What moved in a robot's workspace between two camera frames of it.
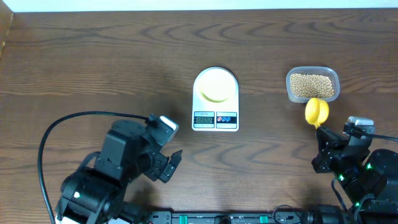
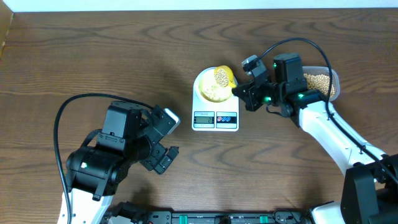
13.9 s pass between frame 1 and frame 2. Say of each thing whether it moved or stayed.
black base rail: stayed
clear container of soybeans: stayed
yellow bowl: stayed
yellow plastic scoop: moved
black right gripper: moved
